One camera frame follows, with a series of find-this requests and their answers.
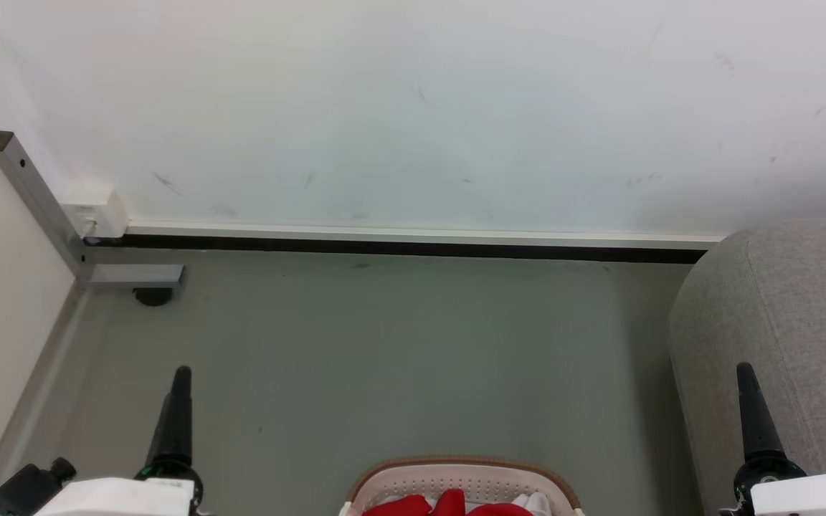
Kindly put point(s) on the grey metal frame post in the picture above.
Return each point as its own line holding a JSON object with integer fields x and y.
{"x": 34, "y": 195}

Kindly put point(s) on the white and black baseboard strip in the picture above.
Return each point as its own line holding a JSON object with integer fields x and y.
{"x": 399, "y": 240}

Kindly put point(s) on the black knobbed left wrist fitting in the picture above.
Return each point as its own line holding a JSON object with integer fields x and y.
{"x": 29, "y": 489}

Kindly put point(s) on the red cloth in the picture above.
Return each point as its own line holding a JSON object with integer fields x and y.
{"x": 449, "y": 505}

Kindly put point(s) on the white laundry basket brown rim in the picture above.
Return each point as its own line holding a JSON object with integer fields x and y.
{"x": 456, "y": 476}

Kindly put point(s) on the white cloth garment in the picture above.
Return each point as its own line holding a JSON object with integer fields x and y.
{"x": 538, "y": 504}

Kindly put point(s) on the black round frame foot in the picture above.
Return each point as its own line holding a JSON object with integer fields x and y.
{"x": 153, "y": 296}

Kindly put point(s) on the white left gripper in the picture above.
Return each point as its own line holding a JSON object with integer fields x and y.
{"x": 119, "y": 498}

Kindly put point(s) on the white wall socket box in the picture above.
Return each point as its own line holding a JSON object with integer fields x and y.
{"x": 94, "y": 211}

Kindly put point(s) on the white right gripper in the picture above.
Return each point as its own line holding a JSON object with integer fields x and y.
{"x": 811, "y": 496}

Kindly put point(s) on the grey fabric sofa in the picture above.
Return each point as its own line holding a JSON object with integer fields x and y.
{"x": 800, "y": 322}

